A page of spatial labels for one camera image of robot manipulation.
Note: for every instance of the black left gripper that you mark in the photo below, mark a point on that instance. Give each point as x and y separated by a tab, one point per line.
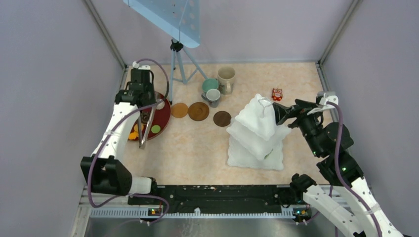
150	87

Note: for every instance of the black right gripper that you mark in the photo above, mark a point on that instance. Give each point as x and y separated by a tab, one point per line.
281	112

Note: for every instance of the clear plastic tongs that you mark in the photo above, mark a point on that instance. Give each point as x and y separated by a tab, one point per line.
143	133

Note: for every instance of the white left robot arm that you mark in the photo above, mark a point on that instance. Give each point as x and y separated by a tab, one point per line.
103	169

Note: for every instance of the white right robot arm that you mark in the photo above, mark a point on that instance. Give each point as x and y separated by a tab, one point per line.
364	217

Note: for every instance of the chocolate sprinkled donut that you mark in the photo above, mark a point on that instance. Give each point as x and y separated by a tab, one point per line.
144	117

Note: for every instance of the white cream puff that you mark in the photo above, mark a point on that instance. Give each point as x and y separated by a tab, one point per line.
160	104

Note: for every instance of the round red lacquer tray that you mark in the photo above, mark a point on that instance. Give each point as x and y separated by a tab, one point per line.
161	118

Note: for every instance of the white tiered serving stand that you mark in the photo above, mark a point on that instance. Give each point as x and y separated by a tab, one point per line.
253	134

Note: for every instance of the round green macaron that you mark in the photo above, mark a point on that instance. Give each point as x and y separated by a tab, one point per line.
155	129

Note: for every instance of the light wooden coaster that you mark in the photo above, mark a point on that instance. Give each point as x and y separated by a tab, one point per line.
179	110

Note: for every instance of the orange fish-shaped cookie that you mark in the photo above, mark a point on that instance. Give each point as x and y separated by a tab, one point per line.
133	136

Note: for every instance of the blue tripod stand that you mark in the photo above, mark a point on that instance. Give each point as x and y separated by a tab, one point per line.
176	62

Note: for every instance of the dark brown wooden coaster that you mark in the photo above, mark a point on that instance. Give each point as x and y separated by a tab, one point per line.
222	118

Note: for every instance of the medium brown wooden coaster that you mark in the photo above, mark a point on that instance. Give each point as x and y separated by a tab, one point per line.
198	111

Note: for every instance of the beige ceramic mug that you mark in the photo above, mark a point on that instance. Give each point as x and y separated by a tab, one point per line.
226	78

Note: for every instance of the teal ceramic cup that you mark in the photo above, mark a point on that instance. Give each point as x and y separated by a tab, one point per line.
209	84

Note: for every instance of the grey ceramic cup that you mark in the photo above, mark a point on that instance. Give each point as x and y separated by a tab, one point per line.
212	96

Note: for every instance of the blue perforated panel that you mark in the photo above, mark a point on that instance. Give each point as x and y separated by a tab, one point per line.
178	18

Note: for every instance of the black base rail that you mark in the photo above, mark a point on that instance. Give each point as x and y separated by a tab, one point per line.
221	199

